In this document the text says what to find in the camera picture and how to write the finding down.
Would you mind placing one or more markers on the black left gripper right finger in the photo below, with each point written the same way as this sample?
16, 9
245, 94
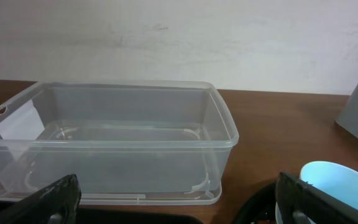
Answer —
300, 202

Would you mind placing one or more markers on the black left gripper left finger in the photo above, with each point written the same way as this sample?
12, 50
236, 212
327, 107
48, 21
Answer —
61, 197

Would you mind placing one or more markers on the clear plastic waste bin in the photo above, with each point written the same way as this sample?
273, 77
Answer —
128, 143

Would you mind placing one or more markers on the black rectangular tray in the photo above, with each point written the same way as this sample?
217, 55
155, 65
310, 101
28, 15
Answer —
99, 216

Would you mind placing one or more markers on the round black serving tray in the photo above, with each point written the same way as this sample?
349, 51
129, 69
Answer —
260, 208

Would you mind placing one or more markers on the light blue plastic cup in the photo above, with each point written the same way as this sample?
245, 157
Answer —
333, 179

